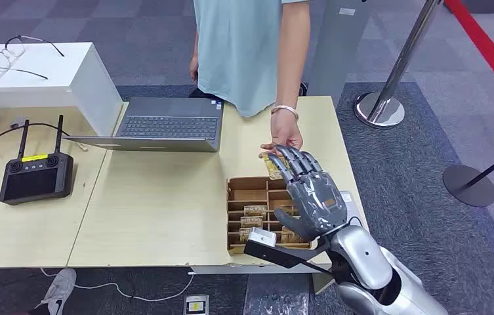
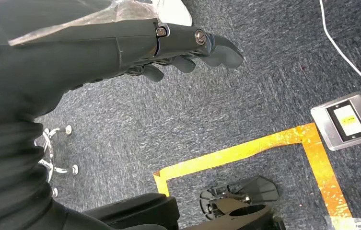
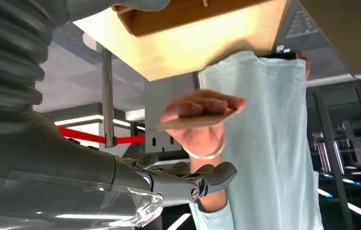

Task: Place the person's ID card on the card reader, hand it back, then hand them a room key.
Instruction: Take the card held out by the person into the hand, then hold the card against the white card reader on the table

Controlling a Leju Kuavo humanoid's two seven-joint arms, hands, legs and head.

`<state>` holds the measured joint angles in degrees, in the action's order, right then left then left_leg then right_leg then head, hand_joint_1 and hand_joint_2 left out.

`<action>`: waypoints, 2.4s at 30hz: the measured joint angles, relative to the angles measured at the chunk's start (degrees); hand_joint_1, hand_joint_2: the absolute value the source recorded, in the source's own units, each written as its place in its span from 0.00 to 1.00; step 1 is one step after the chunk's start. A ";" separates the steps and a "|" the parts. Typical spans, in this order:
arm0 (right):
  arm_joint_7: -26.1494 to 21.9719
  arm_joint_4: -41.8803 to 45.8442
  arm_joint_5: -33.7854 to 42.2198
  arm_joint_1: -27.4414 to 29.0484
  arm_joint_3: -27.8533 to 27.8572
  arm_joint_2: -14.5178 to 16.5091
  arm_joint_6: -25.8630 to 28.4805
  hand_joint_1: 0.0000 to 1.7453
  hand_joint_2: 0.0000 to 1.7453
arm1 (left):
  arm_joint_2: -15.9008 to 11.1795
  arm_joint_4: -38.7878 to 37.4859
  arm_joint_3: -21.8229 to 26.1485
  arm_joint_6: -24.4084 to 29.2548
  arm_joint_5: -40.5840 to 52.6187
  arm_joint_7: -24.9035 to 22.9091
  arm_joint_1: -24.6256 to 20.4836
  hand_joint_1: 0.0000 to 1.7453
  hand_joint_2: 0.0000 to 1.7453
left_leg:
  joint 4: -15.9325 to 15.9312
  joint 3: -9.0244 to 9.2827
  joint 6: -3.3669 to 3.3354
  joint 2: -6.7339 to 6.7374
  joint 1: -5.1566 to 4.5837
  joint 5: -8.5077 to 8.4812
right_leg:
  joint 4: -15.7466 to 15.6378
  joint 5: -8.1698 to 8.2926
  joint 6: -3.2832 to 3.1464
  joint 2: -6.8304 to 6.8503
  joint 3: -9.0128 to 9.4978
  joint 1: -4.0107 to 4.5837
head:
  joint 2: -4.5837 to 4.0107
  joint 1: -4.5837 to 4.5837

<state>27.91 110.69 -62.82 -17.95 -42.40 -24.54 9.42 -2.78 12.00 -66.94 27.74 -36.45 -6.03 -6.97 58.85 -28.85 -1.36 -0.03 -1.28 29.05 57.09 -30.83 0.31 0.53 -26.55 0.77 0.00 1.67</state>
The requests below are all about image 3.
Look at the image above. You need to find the person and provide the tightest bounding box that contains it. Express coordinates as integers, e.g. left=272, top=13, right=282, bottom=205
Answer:
left=189, top=50, right=325, bottom=230

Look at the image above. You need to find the pale bracelet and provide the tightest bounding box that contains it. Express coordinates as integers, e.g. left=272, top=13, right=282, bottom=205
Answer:
left=182, top=136, right=226, bottom=161

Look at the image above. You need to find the grey laptop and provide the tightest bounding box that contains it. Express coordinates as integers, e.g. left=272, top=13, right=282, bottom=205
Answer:
left=274, top=0, right=331, bottom=53

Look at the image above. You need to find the grey standing panel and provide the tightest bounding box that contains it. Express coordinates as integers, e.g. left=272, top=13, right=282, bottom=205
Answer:
left=144, top=75, right=198, bottom=154

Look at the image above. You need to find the chrome stanchion post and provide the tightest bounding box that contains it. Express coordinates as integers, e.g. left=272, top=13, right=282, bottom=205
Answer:
left=82, top=33, right=118, bottom=149

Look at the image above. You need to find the red barrier belt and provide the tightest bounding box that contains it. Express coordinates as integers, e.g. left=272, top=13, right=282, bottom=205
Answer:
left=58, top=126, right=146, bottom=145

